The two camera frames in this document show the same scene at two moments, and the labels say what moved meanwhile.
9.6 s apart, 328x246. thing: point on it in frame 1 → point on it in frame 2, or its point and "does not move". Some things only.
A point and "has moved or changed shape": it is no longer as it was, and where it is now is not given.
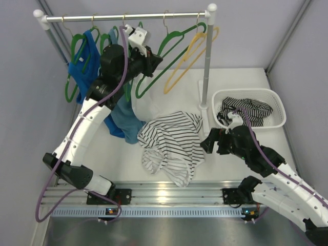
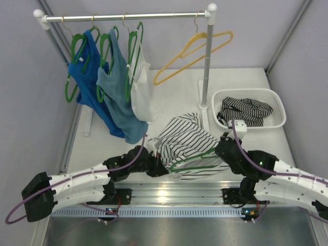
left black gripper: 150,64 → 158,166
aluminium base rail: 149,193 does not move
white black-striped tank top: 172,145 has moved or changed shape
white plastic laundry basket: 276,117 does not move
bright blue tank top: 84,65 does not move
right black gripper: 216,134 → 229,139
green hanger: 168,34 → 201,155
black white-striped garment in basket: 254,110 does not move
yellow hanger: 169,84 → 202,34
